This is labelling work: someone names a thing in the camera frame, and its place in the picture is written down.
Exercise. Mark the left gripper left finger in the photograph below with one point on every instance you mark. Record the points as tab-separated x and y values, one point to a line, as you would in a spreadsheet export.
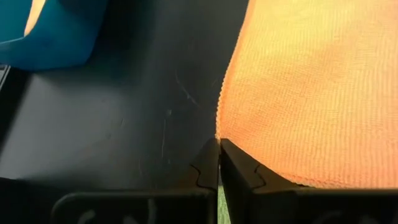
205	174

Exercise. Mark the lime green microfiber towel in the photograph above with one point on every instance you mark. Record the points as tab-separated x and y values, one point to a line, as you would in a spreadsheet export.
223	208

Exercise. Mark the orange microfiber towel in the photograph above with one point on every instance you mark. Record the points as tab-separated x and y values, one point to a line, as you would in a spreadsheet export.
311	93

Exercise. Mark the teal plastic bin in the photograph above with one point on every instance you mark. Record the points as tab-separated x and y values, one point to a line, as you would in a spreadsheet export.
62	37

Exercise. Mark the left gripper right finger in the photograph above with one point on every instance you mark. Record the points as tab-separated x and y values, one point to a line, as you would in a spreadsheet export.
242	180

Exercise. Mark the large golden microfiber towel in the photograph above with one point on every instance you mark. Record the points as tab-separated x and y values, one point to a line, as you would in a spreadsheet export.
34	15

